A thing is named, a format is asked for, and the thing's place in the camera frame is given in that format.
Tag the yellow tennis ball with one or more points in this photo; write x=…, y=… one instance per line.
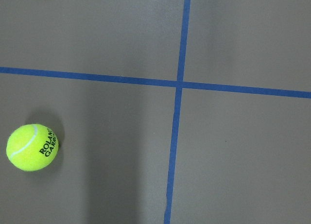
x=32, y=147

